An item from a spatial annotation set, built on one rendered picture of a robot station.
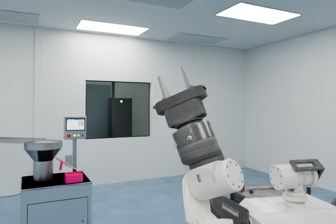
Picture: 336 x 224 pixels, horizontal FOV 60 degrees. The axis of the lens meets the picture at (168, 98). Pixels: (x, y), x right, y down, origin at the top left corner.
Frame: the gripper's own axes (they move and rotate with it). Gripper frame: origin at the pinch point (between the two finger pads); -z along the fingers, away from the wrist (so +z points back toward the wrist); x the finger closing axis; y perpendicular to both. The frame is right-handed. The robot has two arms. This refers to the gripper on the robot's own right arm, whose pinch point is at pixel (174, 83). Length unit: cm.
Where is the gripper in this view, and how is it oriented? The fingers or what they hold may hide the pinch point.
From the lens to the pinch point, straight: 67.5
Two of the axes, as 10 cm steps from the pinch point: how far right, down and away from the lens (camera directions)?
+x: 8.9, -3.9, -2.5
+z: 3.2, 9.1, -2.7
